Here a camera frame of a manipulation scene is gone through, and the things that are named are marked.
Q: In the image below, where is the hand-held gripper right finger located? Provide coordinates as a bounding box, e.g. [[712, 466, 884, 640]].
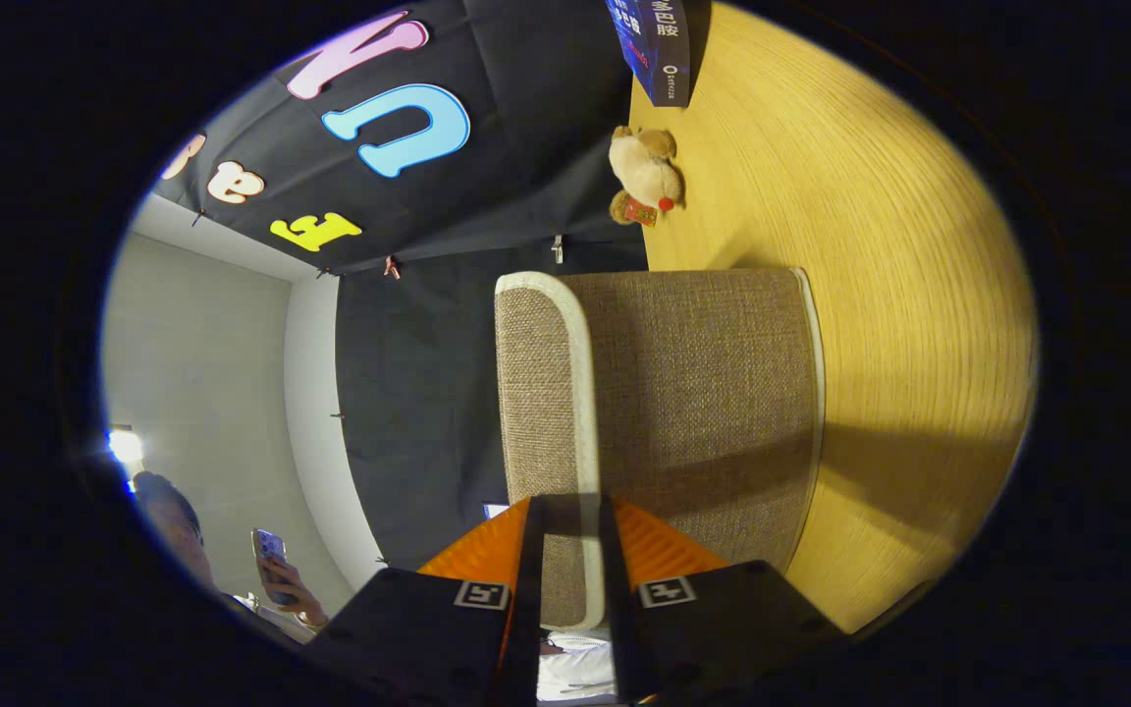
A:
[[597, 496, 846, 704]]

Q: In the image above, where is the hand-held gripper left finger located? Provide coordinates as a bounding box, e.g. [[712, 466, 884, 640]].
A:
[[302, 496, 547, 707]]

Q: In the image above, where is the beige fabric storage box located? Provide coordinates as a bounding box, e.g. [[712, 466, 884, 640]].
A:
[[494, 267, 828, 631]]

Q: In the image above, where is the brown plush toy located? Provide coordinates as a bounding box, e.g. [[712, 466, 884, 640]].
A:
[[608, 126, 687, 228]]

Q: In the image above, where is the dark blue book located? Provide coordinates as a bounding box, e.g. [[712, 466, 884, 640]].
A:
[[605, 0, 692, 108]]

